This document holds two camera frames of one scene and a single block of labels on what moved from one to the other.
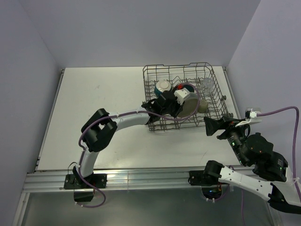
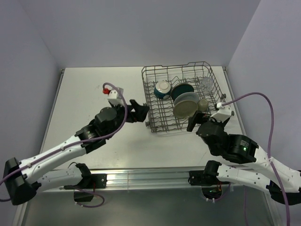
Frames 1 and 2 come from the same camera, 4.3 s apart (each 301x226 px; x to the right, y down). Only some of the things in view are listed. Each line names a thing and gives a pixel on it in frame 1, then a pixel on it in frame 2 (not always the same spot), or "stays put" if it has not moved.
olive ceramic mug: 203,107 stays put
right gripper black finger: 214,126 to 198,118
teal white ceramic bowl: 161,85 stays put
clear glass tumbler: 207,85 stays put
